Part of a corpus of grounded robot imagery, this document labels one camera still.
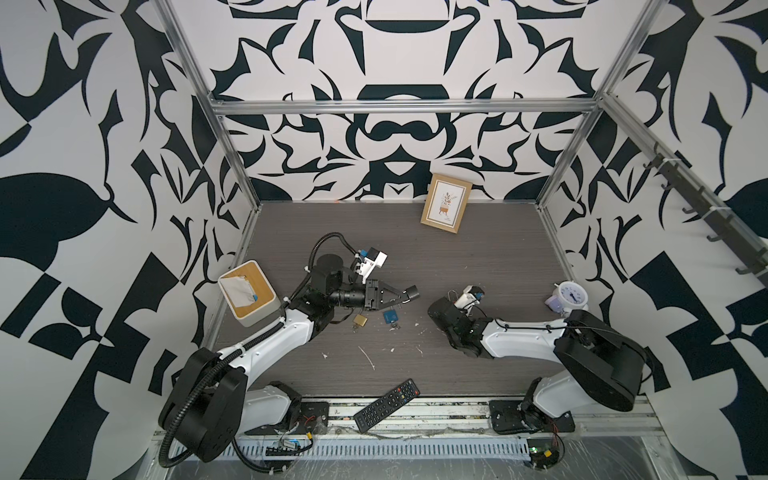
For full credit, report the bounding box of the white tissue box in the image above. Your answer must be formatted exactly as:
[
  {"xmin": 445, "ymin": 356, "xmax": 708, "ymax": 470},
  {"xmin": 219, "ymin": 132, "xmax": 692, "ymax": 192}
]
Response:
[{"xmin": 217, "ymin": 260, "xmax": 281, "ymax": 327}]

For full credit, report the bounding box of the blue padlock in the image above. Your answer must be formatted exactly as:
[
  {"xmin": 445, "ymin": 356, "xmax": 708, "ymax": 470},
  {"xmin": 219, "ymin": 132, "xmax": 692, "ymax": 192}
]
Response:
[{"xmin": 383, "ymin": 309, "xmax": 400, "ymax": 329}]

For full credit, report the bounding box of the white cable duct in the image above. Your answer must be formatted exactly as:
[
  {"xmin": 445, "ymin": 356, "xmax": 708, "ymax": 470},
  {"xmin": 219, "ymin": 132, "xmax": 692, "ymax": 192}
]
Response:
[{"xmin": 227, "ymin": 437, "xmax": 530, "ymax": 462}]

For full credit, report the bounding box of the wooden picture frame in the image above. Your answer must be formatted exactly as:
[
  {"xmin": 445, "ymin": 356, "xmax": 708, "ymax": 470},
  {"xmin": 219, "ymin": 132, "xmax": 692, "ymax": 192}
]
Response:
[{"xmin": 420, "ymin": 174, "xmax": 473, "ymax": 234}]

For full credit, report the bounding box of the left green circuit board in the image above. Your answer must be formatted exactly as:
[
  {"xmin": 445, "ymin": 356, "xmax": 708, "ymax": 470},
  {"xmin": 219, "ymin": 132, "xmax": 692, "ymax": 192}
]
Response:
[{"xmin": 264, "ymin": 436, "xmax": 314, "ymax": 457}]

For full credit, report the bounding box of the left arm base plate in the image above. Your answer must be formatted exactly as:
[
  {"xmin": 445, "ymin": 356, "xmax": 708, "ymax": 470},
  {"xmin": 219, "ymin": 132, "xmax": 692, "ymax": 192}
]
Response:
[{"xmin": 245, "ymin": 401, "xmax": 330, "ymax": 436}]

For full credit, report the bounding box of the black remote control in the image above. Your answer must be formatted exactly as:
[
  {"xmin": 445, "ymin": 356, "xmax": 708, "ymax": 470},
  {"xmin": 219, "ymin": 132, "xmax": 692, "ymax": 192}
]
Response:
[{"xmin": 353, "ymin": 379, "xmax": 420, "ymax": 433}]

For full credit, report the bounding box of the small black padlock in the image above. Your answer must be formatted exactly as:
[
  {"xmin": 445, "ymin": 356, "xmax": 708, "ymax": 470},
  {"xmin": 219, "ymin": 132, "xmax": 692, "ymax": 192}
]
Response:
[{"xmin": 403, "ymin": 285, "xmax": 420, "ymax": 303}]

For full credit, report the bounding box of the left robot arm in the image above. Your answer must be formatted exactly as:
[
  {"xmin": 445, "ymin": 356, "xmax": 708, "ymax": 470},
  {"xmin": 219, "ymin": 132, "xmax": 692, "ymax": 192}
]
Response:
[{"xmin": 158, "ymin": 233, "xmax": 420, "ymax": 468}]

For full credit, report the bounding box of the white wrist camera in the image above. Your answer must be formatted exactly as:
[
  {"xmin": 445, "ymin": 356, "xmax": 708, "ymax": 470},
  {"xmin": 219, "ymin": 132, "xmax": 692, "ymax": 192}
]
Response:
[
  {"xmin": 352, "ymin": 248, "xmax": 387, "ymax": 284},
  {"xmin": 454, "ymin": 285, "xmax": 485, "ymax": 313}
]

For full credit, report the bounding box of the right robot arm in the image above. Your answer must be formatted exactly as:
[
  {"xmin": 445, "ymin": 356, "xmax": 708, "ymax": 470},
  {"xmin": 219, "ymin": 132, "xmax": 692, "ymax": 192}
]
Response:
[{"xmin": 428, "ymin": 298, "xmax": 648, "ymax": 419}]

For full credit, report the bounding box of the brass padlock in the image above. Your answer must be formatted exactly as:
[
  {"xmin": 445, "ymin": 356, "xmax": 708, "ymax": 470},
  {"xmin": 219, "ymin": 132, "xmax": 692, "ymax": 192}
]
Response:
[{"xmin": 352, "ymin": 314, "xmax": 368, "ymax": 332}]

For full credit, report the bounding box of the wall coat hook rail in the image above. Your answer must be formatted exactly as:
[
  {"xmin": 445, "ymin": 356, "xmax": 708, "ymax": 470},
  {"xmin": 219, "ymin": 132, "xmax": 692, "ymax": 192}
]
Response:
[{"xmin": 644, "ymin": 141, "xmax": 767, "ymax": 288}]

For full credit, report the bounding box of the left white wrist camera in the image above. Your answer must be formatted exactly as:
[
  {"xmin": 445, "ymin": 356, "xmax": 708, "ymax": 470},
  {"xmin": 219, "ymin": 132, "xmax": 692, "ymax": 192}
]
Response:
[{"xmin": 352, "ymin": 248, "xmax": 387, "ymax": 284}]

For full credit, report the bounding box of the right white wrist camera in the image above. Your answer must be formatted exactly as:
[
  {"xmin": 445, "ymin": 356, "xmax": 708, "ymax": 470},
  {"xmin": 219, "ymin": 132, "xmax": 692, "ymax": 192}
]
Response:
[{"xmin": 454, "ymin": 285, "xmax": 485, "ymax": 313}]

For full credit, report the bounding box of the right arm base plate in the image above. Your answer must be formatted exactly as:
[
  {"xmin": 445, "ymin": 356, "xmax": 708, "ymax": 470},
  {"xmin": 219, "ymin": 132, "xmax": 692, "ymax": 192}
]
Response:
[{"xmin": 488, "ymin": 400, "xmax": 576, "ymax": 435}]

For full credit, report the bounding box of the green circuit board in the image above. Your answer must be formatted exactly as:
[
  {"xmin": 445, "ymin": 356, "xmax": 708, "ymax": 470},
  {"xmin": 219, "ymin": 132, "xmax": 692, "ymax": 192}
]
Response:
[
  {"xmin": 525, "ymin": 439, "xmax": 562, "ymax": 471},
  {"xmin": 264, "ymin": 436, "xmax": 314, "ymax": 457}
]

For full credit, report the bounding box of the right green circuit board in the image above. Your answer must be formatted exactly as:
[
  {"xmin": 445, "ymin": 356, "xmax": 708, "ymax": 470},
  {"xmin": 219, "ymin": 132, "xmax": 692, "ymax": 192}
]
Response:
[{"xmin": 525, "ymin": 439, "xmax": 562, "ymax": 471}]

